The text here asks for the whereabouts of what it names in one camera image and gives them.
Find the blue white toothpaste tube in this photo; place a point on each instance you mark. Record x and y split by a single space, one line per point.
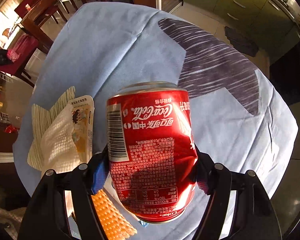
143 223

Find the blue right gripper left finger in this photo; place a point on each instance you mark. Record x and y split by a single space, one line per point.
100 170

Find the red cola can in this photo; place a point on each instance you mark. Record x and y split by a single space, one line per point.
151 150

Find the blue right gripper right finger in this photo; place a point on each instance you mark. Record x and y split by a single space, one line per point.
203 169

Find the black floor mat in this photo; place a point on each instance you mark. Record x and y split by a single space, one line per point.
241 43

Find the red dining chair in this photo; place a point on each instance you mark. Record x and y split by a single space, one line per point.
13 61

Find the orange foam fruit net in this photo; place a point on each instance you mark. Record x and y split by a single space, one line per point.
113 222

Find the printed paper card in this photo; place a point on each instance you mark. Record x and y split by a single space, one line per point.
83 127

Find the wooden dining table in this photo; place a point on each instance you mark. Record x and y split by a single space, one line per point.
33 14

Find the white paper towel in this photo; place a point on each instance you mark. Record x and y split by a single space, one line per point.
58 148

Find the beige knit sweater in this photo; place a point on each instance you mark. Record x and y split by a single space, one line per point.
11 220

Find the blue star-print tablecloth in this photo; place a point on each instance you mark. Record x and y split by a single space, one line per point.
193 135

